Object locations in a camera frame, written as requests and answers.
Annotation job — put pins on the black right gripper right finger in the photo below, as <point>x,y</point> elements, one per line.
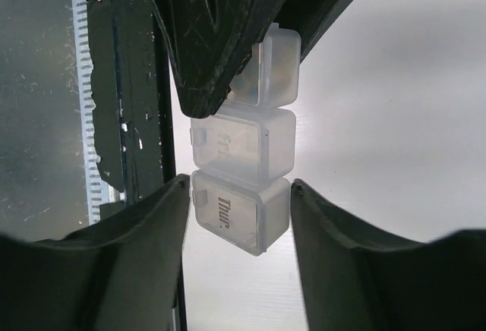
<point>355,276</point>

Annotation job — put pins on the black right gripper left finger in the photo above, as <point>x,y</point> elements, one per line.
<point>119,274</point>

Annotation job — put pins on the translucent weekly pill organizer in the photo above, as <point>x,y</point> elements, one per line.
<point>245,150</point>

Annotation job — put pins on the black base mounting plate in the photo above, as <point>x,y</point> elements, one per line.
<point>130,86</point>

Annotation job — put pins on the white slotted cable duct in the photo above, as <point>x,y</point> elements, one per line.
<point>84,68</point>

